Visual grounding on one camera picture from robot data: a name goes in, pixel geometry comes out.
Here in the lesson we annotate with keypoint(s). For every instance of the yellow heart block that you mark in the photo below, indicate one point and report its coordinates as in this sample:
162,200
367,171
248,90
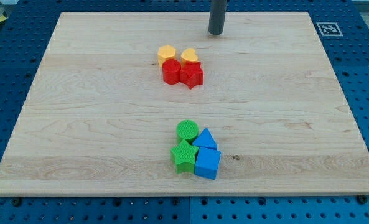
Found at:
189,55

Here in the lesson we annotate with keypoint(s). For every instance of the light wooden board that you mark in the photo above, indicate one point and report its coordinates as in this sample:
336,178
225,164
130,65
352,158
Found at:
99,121

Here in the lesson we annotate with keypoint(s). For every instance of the green cylinder block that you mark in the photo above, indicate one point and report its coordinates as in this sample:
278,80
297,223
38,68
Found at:
187,130

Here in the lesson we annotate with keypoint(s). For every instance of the blue triangle block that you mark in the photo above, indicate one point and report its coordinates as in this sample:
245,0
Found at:
205,139

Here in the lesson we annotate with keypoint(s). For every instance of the red star block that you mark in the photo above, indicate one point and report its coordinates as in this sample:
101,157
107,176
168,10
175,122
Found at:
192,74

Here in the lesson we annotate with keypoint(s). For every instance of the green star block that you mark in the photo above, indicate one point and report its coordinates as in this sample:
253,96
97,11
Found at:
184,157

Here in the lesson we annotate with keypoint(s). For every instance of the red cylinder block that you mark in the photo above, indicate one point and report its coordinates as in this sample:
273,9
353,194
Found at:
171,71

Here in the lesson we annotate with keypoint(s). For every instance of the blue cube block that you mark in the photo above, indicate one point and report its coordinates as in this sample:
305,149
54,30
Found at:
207,163

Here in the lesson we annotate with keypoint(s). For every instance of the yellow hexagon block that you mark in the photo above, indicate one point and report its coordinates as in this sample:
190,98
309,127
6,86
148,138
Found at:
166,52

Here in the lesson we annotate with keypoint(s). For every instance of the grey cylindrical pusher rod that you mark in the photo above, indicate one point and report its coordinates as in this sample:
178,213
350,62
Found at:
217,16

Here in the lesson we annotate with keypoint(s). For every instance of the white fiducial marker tag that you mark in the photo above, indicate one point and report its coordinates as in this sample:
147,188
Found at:
329,29

